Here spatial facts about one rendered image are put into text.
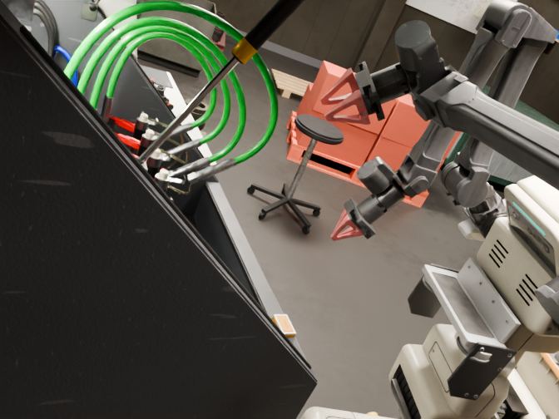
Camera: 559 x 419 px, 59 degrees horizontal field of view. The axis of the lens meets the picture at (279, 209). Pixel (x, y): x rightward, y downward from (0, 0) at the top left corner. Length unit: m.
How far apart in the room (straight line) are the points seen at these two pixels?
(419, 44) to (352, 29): 7.35
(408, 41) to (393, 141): 3.43
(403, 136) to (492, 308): 3.18
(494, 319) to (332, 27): 7.20
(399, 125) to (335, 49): 4.14
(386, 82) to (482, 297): 0.56
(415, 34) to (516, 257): 0.56
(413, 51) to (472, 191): 0.49
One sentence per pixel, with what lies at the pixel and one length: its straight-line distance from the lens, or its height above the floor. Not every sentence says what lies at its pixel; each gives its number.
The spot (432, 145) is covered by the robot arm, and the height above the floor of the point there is 1.31.
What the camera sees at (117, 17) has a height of 1.38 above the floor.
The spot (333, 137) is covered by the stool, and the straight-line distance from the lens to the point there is 3.06.
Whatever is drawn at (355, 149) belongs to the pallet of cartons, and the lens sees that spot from 4.26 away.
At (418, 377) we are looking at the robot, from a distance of 1.34.
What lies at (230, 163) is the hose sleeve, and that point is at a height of 1.18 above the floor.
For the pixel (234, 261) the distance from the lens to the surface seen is 1.13.
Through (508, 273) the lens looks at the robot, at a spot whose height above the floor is 1.14.
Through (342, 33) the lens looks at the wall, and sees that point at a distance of 8.16.
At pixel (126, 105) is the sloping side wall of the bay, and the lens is 1.21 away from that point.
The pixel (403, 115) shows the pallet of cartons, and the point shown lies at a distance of 4.20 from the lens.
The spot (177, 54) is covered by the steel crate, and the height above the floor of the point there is 0.19.
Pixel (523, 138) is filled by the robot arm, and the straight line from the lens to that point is 0.71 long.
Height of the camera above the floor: 1.57
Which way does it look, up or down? 28 degrees down
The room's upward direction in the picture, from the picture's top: 24 degrees clockwise
